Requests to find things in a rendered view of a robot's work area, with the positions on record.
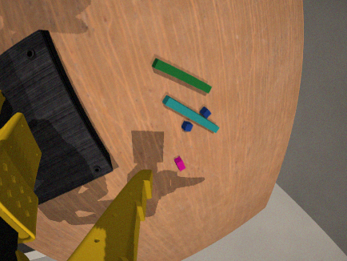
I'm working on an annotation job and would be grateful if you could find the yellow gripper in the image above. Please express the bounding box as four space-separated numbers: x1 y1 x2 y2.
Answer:
67 170 153 261

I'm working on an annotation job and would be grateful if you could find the green rod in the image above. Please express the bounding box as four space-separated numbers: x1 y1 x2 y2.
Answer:
152 58 212 93

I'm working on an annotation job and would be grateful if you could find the turquoise rod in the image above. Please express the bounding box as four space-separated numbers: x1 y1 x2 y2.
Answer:
162 95 220 133

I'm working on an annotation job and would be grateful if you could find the magenta rectangular block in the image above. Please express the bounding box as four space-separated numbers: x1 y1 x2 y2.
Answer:
174 156 185 171

